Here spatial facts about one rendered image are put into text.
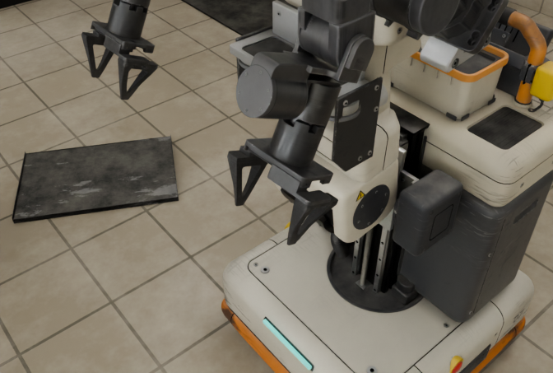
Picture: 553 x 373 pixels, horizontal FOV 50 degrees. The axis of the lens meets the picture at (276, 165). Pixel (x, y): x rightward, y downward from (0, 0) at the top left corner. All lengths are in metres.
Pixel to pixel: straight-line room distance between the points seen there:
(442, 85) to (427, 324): 0.62
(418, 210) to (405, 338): 0.46
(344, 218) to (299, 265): 0.54
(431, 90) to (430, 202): 0.26
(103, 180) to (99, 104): 0.59
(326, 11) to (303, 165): 0.19
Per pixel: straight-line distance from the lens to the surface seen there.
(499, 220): 1.32
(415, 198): 1.19
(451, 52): 0.87
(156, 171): 2.41
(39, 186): 2.47
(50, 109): 2.94
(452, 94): 1.29
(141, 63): 1.00
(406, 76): 1.35
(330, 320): 1.55
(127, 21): 1.01
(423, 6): 0.72
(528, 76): 1.36
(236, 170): 0.75
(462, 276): 1.45
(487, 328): 1.65
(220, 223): 2.18
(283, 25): 1.06
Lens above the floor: 1.53
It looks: 39 degrees down
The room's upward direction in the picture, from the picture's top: straight up
